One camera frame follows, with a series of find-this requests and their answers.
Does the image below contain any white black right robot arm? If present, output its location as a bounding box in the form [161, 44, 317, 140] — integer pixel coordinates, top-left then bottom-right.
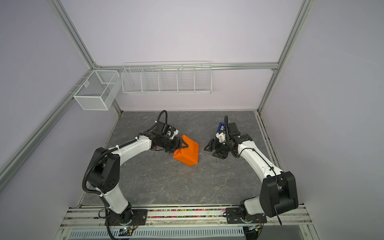
[204, 116, 299, 224]

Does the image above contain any white wire wall shelf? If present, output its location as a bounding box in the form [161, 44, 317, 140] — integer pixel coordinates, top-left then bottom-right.
[121, 61, 213, 94]

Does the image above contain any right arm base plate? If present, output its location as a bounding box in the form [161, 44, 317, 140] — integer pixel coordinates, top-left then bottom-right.
[223, 206, 267, 224]

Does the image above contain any white mesh side basket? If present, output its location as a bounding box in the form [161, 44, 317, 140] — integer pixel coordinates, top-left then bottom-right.
[74, 70, 122, 111]

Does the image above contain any orange wrapping paper sheet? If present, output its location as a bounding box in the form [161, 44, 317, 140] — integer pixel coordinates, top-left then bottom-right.
[173, 135, 199, 166]

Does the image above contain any white vented cable duct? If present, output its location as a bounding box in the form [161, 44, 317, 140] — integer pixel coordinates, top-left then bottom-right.
[68, 227, 245, 240]

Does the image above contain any aluminium front rail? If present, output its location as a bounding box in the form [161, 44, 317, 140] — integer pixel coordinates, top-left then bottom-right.
[59, 205, 313, 230]

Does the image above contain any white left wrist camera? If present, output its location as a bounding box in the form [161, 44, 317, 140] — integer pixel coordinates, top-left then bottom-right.
[166, 126, 179, 140]

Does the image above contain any blue tape dispenser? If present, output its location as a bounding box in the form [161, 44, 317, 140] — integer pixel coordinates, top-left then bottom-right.
[217, 123, 225, 133]

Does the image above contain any aluminium corner frame post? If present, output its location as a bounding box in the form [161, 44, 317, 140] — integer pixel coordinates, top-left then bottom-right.
[47, 0, 98, 70]

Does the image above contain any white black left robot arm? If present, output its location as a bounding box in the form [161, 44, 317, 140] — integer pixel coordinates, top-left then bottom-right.
[82, 110, 189, 222]

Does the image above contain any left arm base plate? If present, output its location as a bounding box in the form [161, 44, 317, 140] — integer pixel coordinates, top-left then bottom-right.
[106, 209, 148, 226]

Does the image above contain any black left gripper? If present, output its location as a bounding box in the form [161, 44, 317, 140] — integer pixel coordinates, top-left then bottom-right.
[160, 136, 188, 153]

